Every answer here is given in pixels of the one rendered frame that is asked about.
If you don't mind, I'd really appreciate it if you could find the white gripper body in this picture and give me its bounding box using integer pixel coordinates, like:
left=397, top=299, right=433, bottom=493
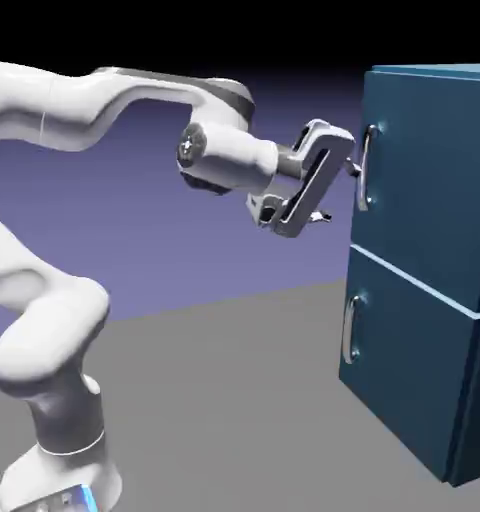
left=273, top=118, right=356, bottom=240

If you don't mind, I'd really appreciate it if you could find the blue cabinet door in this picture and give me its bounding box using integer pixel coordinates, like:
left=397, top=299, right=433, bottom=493
left=350, top=70, right=480, bottom=314
left=338, top=244, right=480, bottom=484

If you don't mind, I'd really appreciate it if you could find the blue cabinet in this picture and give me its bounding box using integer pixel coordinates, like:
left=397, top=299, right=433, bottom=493
left=338, top=62, right=480, bottom=489

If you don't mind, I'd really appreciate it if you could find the curved silver handle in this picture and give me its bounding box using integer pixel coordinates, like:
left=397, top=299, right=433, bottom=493
left=341, top=294, right=364, bottom=366
left=356, top=123, right=381, bottom=213

